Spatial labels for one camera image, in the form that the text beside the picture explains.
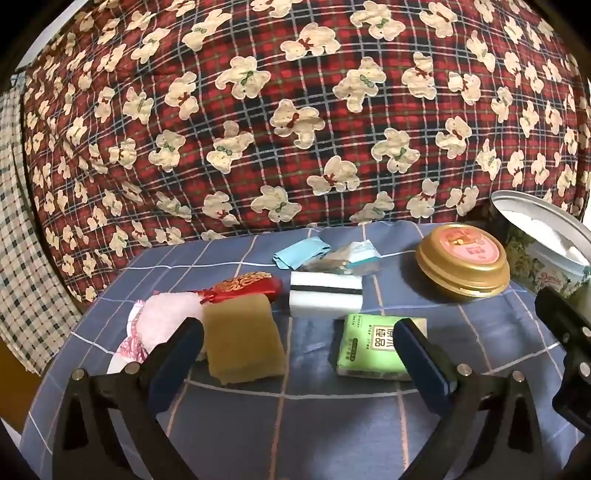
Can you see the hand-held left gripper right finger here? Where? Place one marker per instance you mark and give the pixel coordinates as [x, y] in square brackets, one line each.
[422, 364]

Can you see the round metal cookie tin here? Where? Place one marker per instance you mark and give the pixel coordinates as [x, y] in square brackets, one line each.
[531, 272]

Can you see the white sponge with black stripe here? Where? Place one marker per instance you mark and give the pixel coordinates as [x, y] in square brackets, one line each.
[323, 302]

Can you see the beige checked cloth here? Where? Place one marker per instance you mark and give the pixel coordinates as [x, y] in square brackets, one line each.
[27, 258]

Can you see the red embroidered pouch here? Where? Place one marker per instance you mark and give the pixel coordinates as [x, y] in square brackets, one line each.
[249, 284]

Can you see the pink fluffy plush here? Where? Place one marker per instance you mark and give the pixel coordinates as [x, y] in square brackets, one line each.
[166, 314]

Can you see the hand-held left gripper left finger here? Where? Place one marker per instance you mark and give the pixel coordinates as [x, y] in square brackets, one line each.
[178, 364]

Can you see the white paper tin liner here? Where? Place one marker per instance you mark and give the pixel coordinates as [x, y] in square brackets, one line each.
[540, 230]

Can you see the light blue cloth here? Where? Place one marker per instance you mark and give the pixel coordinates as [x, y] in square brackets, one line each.
[300, 253]

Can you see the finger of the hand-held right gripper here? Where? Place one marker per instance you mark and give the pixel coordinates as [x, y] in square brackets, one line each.
[565, 318]

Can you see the green tissue packet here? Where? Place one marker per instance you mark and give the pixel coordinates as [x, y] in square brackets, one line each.
[364, 346]

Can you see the blue plaid bed sheet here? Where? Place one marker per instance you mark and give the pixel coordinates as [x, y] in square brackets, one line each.
[314, 434]

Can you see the red plaid bear-print quilt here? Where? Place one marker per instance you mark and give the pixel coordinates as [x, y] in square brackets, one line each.
[295, 115]

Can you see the clear plastic toothpick packet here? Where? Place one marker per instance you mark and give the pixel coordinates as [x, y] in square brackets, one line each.
[355, 258]

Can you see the gold round tin lid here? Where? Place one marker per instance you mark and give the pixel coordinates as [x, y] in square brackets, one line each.
[461, 263]

